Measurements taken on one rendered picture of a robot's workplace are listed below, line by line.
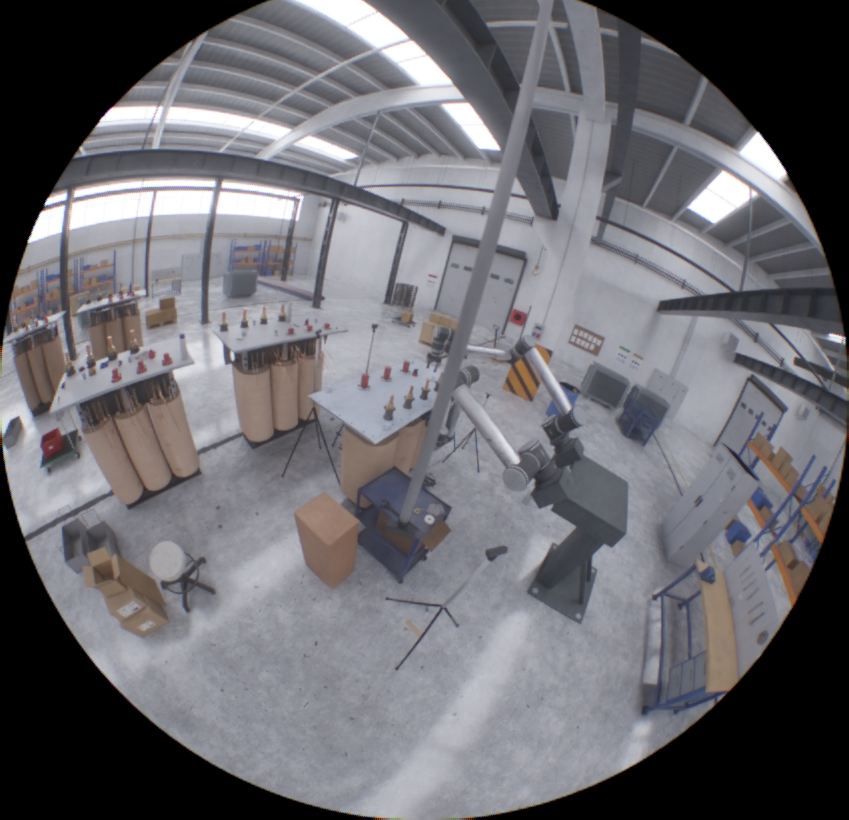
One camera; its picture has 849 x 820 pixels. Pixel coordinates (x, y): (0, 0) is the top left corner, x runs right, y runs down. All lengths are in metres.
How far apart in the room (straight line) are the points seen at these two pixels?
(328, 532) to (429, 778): 2.28
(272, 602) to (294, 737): 1.26
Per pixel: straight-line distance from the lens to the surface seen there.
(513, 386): 7.31
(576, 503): 2.26
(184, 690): 2.89
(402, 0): 2.76
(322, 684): 2.53
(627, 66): 5.36
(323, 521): 1.91
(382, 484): 2.23
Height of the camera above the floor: 2.52
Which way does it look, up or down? 27 degrees down
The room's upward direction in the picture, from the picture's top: 15 degrees clockwise
